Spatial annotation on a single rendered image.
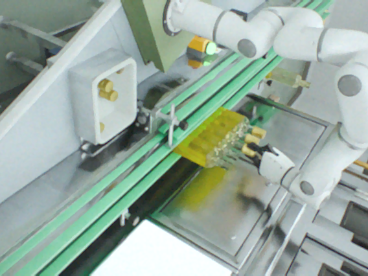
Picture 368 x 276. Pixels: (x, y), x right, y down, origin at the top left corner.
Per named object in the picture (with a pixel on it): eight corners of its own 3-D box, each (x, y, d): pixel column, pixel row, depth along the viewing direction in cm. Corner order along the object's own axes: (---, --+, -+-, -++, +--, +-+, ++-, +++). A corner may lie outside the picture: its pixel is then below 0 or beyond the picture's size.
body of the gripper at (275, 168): (294, 184, 133) (267, 166, 139) (302, 162, 126) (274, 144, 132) (280, 194, 128) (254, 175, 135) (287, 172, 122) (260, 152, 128)
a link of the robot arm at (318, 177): (349, 122, 111) (313, 170, 125) (324, 137, 103) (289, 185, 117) (375, 142, 107) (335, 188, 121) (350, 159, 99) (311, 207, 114)
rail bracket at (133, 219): (98, 216, 123) (131, 237, 118) (96, 201, 119) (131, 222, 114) (107, 208, 126) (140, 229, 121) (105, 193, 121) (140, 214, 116)
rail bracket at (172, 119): (149, 140, 130) (181, 155, 125) (151, 97, 119) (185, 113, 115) (155, 135, 132) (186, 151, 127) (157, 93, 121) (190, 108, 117)
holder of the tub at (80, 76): (77, 148, 121) (96, 159, 118) (67, 69, 104) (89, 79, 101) (115, 122, 133) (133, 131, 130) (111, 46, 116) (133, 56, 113)
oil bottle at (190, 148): (159, 146, 139) (212, 172, 131) (160, 133, 135) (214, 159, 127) (168, 137, 143) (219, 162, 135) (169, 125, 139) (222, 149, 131)
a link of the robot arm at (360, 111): (321, 105, 113) (299, 127, 103) (363, 41, 98) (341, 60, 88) (374, 138, 108) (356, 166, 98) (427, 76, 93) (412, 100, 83)
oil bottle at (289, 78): (258, 76, 205) (306, 93, 196) (259, 67, 201) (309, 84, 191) (262, 70, 209) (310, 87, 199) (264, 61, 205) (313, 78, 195)
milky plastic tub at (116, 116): (76, 135, 118) (98, 148, 114) (68, 69, 104) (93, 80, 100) (115, 109, 129) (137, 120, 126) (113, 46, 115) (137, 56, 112)
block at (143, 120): (133, 127, 131) (149, 136, 129) (132, 104, 125) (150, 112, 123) (139, 122, 134) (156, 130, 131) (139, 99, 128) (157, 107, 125)
